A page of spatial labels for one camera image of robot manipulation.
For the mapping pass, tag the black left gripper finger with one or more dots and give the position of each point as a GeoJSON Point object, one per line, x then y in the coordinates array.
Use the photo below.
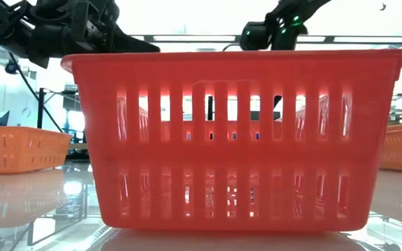
{"type": "Point", "coordinates": [131, 45]}

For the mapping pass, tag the red plastic basket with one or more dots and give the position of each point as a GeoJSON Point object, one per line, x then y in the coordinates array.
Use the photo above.
{"type": "Point", "coordinates": [222, 153]}

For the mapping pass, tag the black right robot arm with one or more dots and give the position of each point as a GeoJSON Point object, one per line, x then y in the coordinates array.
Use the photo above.
{"type": "Point", "coordinates": [309, 4]}

